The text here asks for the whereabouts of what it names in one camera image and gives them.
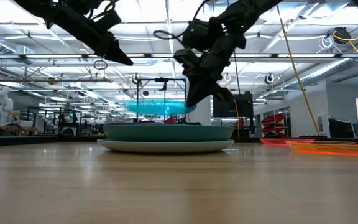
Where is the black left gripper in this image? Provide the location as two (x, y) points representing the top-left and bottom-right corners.
(44, 2), (134, 67)

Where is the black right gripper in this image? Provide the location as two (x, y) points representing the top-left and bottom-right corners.
(185, 32), (247, 109)

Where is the blue translucent plastic plate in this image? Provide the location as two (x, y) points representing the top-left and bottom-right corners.
(124, 98), (197, 116)

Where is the teal plastic plate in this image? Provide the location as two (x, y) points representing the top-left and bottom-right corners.
(102, 124), (235, 142)

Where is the red translucent plastic plate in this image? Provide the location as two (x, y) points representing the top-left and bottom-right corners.
(259, 138), (316, 146)

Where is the black background monitor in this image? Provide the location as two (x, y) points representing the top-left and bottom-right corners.
(213, 91), (254, 118)

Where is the red storage shelf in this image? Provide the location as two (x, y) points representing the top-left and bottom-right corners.
(261, 113), (287, 135)

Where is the pale green plastic plate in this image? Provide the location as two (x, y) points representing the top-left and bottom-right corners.
(97, 138), (235, 154)

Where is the white humanoid robot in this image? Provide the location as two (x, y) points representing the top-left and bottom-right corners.
(0, 86), (14, 127)

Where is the orange translucent plastic plate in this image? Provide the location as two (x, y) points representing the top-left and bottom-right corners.
(286, 140), (358, 157)

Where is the orange hanging cable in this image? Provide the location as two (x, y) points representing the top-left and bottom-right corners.
(232, 98), (241, 138)

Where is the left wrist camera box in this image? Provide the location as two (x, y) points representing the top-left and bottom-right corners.
(90, 9), (122, 34)

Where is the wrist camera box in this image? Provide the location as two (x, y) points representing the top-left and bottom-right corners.
(173, 48), (200, 74)
(90, 9), (122, 34)

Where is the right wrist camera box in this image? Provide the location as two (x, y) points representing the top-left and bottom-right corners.
(173, 48), (200, 74)

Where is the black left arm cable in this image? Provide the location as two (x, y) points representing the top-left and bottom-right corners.
(85, 0), (119, 21)

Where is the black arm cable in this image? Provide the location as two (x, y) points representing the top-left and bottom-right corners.
(153, 0), (213, 40)
(85, 0), (119, 21)

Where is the black metal frame rig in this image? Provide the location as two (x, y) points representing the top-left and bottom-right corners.
(136, 77), (187, 124)

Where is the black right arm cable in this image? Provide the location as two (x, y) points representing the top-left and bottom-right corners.
(153, 0), (213, 40)

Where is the yellow hanging strap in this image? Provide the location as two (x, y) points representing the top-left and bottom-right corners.
(275, 4), (321, 137)

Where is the ceiling cable reel yellow cord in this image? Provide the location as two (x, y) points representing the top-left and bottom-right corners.
(318, 27), (358, 54)

